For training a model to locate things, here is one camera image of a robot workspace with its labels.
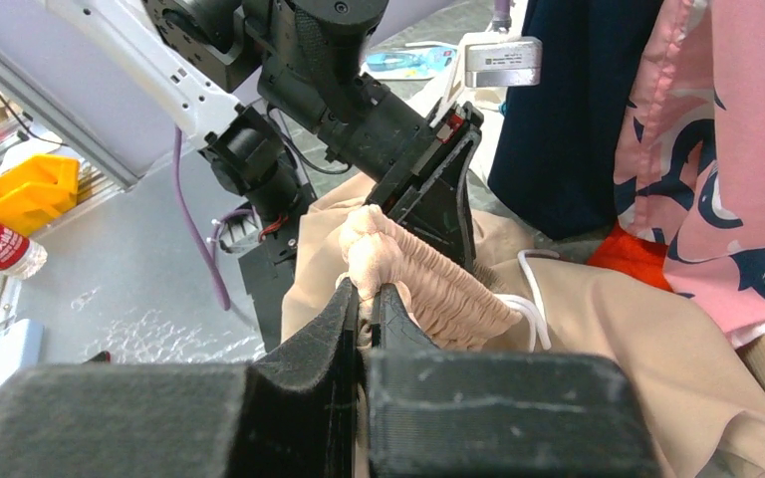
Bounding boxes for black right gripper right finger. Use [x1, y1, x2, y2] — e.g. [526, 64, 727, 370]
[366, 284, 660, 477]

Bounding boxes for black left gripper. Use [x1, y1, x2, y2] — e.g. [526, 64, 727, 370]
[316, 74, 482, 272]

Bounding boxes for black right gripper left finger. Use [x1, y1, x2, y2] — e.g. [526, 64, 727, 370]
[0, 281, 358, 477]

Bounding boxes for beige drawstring shorts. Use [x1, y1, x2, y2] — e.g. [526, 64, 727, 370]
[282, 174, 765, 477]

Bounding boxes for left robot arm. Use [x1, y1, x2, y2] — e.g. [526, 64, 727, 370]
[45, 1, 483, 270]

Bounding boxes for navy blue hanging garment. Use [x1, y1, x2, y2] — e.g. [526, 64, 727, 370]
[487, 0, 661, 240]

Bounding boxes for blue toothbrush blister pack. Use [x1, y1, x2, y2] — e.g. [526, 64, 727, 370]
[362, 45, 457, 81]

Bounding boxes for orange mesh garment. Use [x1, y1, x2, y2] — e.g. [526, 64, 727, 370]
[587, 224, 672, 292]

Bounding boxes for pink shark print garment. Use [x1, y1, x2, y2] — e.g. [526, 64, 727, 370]
[614, 1, 765, 348]

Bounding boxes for light blue power bank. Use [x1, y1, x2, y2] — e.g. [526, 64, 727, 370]
[0, 319, 44, 387]

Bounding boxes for yellow plastic bin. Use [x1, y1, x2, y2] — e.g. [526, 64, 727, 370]
[0, 154, 81, 237]

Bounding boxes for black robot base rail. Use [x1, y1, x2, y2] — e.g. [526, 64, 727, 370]
[239, 197, 313, 353]

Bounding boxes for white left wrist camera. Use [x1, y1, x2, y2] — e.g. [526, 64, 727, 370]
[439, 31, 543, 112]

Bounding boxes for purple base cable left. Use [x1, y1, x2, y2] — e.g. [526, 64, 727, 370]
[171, 126, 255, 313]

